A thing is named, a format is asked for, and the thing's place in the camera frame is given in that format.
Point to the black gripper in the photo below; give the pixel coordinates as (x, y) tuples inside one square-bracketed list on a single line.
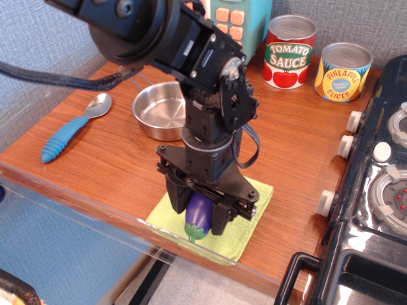
[(213, 172)]

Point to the purple toy eggplant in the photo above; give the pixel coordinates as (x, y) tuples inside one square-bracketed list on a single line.
[(198, 217)]

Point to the small steel pan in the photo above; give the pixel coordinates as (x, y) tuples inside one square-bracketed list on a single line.
[(160, 110)]

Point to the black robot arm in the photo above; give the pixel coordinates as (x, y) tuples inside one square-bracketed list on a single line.
[(210, 68)]

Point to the green folded cloth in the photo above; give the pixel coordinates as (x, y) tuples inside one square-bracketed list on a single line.
[(226, 249)]

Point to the clear acrylic edge guard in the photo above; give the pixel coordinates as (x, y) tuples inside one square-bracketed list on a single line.
[(250, 270)]

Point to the black toy stove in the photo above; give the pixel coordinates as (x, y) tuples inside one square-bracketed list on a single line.
[(364, 245)]

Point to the tomato sauce can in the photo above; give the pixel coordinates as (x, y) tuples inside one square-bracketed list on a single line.
[(289, 46)]

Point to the teal toy microwave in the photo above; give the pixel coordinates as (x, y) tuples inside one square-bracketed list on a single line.
[(246, 21)]

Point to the pineapple slices can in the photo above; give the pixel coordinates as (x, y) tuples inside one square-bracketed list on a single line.
[(343, 70)]

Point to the blue handled metal spoon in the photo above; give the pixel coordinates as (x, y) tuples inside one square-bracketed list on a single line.
[(98, 107)]

